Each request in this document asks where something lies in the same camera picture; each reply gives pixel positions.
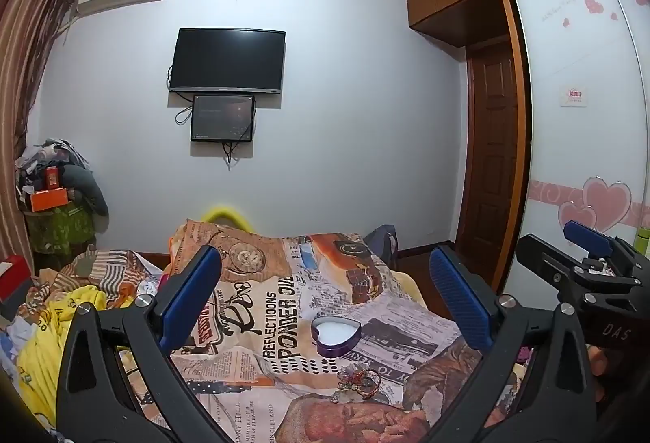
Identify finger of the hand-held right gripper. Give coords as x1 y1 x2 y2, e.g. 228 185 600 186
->
517 234 635 296
563 220 616 258

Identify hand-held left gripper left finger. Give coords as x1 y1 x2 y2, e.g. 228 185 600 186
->
56 245 239 443

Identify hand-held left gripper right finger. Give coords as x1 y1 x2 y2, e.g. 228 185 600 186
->
429 245 597 443

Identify red string bracelet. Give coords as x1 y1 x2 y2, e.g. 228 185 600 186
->
349 368 381 389

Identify purple heart-shaped tin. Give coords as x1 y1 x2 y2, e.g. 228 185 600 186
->
311 316 362 357

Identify beaded bracelets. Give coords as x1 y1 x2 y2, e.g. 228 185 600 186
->
332 382 379 406

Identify person's right hand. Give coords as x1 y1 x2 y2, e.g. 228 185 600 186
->
588 346 613 403

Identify yellow plastic hoop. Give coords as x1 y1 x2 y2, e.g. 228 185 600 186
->
200 204 251 227

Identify brown striped bedding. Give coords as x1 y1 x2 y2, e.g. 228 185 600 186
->
30 247 169 308

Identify dark blue bag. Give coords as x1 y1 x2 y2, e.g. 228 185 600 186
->
363 224 400 272

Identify printed blanket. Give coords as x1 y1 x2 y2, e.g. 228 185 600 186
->
122 218 529 443

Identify brown wooden door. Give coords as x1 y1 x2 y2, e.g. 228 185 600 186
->
453 39 527 252

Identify pink and white sticker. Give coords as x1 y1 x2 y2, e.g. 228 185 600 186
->
561 86 590 109

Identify green patterned bag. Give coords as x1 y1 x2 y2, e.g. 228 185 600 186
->
25 204 97 254

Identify grey garment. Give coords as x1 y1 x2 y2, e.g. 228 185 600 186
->
61 163 109 233

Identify yellow cloth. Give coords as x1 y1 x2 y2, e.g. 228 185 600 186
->
15 285 153 426

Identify flat orange box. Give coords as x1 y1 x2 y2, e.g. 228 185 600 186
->
29 189 70 212

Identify red box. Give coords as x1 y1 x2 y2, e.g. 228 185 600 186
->
0 256 35 303

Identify small black monitor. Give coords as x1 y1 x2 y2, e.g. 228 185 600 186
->
190 94 256 143

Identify pale blue cloth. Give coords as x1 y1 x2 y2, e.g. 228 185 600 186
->
0 316 36 373

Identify pile of clothes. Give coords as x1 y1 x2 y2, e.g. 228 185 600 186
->
15 137 109 256

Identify brown striped curtain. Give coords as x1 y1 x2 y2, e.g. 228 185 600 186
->
0 0 83 271

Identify black wall television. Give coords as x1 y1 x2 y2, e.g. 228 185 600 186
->
169 28 286 95

